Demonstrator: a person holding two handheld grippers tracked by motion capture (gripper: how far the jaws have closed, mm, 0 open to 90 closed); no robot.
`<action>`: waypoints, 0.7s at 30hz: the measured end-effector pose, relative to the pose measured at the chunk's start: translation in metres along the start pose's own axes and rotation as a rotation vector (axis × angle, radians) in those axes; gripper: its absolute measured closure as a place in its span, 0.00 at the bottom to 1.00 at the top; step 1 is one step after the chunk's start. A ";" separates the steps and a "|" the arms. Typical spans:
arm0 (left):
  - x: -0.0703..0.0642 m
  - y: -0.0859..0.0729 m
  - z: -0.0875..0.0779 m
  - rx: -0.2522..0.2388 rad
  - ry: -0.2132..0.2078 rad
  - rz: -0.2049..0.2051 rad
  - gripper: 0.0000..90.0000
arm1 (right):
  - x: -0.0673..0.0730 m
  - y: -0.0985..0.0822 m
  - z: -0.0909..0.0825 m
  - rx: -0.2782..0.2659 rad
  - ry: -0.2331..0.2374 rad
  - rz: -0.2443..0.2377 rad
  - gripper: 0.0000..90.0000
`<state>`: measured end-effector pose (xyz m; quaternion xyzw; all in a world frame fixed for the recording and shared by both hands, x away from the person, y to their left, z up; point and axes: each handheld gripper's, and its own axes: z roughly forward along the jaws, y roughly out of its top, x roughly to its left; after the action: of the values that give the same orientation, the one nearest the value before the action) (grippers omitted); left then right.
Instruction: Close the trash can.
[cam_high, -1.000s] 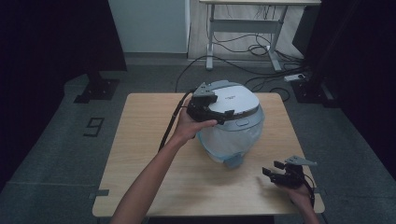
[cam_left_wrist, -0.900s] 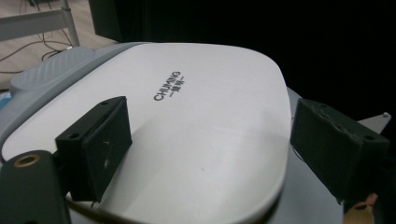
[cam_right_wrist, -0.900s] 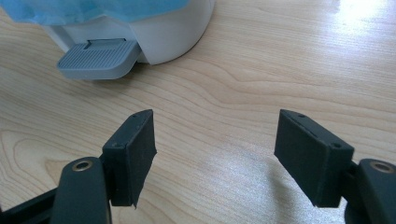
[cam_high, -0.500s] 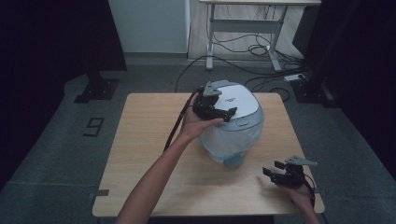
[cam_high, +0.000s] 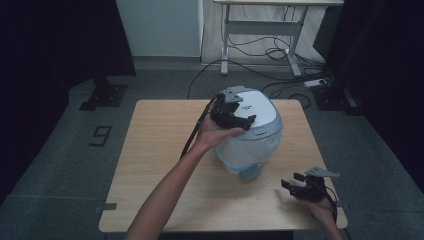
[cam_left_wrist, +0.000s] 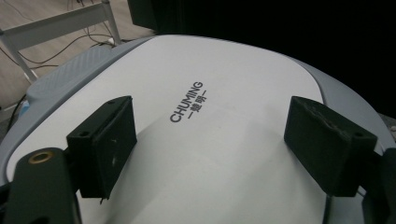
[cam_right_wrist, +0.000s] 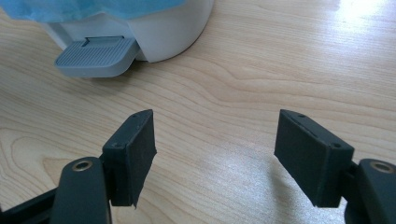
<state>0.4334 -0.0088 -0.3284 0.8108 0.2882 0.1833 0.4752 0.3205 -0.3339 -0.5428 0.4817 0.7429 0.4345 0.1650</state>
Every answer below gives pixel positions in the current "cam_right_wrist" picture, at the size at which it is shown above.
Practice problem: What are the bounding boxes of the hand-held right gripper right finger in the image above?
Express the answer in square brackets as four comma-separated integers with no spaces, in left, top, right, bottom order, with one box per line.
[273,108,356,209]

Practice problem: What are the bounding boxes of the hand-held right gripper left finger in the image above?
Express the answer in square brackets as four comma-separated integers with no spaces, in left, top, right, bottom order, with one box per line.
[101,108,158,210]

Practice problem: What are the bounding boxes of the white pedal trash bin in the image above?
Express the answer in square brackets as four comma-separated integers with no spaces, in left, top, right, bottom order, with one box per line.
[40,0,216,79]

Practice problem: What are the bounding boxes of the blue plastic trash bag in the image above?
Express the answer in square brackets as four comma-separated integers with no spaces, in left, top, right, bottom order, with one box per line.
[0,0,189,24]

